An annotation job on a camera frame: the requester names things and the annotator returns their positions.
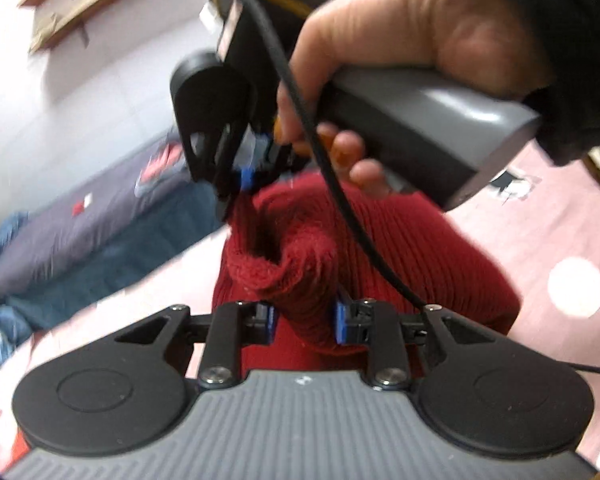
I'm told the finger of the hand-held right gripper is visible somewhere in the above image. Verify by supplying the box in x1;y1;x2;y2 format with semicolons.
256;132;308;178
189;119;256;222

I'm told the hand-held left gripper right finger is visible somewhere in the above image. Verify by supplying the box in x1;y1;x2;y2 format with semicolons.
333;298;511;392

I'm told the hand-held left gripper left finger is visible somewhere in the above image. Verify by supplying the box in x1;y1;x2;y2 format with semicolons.
92;301;280;390

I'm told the red knit sweater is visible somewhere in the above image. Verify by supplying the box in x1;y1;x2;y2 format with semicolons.
212;172;523;378

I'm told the person's right hand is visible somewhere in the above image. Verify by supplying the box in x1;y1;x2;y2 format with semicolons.
274;0;556;197

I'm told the pink dotted blanket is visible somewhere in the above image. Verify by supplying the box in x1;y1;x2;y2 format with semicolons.
0;142;600;476

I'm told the blue cloth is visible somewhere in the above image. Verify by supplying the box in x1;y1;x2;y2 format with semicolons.
0;210;33;383

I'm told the black cable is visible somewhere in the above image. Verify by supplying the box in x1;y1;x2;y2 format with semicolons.
237;0;600;376

